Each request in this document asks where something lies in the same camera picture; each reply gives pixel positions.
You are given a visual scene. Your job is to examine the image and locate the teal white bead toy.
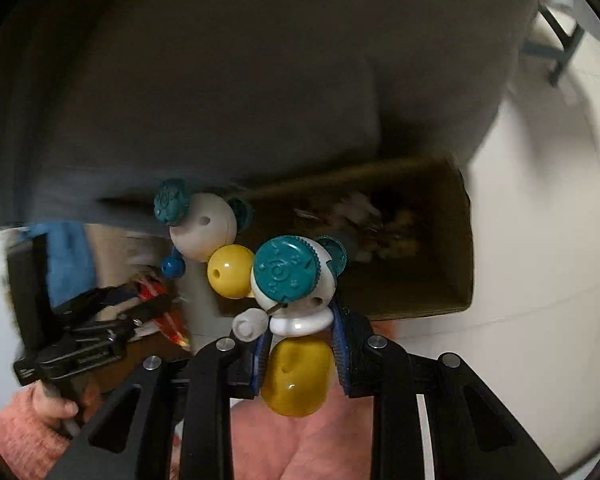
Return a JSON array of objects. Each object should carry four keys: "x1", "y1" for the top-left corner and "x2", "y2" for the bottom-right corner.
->
[{"x1": 154, "y1": 179, "x2": 348, "y2": 418}]

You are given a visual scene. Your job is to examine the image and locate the person's left hand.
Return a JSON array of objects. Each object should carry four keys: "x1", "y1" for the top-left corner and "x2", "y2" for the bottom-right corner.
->
[{"x1": 32, "y1": 376, "x2": 102, "y2": 430}]

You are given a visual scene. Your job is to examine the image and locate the blue cloth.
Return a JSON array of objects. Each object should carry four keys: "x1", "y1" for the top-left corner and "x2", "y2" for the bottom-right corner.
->
[{"x1": 19, "y1": 221, "x2": 97, "y2": 308}]

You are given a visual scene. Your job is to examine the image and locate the cardboard trash box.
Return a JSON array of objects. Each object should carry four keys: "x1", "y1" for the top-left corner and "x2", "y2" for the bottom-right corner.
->
[{"x1": 236, "y1": 157, "x2": 474, "y2": 320}]

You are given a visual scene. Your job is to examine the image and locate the pink fleece legs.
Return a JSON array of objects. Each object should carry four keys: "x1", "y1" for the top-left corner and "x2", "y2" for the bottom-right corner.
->
[{"x1": 230, "y1": 385, "x2": 373, "y2": 479}]

